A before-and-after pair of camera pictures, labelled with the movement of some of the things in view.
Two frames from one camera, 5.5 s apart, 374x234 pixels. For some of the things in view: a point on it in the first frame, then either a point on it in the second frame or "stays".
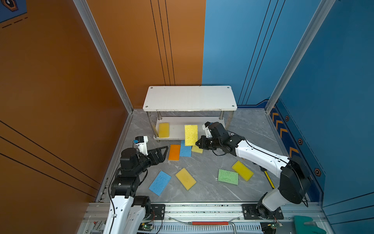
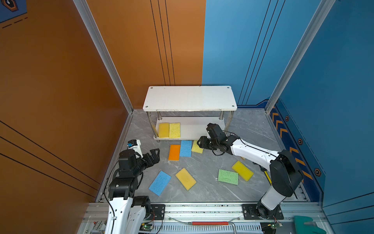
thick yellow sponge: x=164 y=130 stays
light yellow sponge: x=191 y=135 to x=174 y=130
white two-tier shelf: x=187 y=98 stays
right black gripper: x=202 y=145 stays
